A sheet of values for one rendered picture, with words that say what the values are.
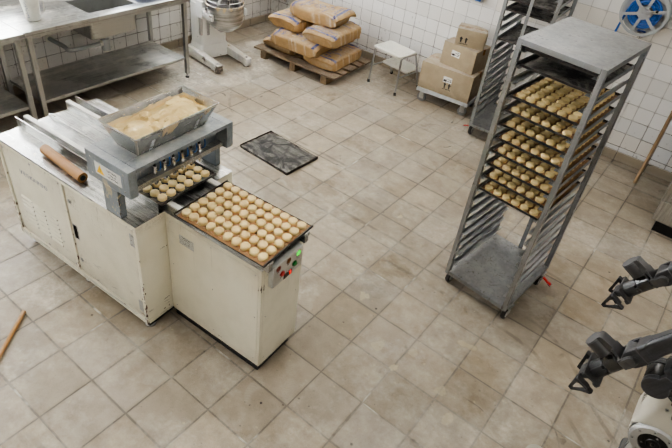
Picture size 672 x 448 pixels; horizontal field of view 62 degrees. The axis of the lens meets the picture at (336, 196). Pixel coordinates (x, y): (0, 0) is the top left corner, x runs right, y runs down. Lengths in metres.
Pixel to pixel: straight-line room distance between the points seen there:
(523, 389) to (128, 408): 2.25
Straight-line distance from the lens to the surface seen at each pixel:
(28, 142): 3.85
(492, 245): 4.32
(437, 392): 3.50
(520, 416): 3.58
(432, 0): 6.65
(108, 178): 3.01
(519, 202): 3.52
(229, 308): 3.16
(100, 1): 6.21
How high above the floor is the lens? 2.78
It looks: 36 degrees down
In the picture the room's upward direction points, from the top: 8 degrees clockwise
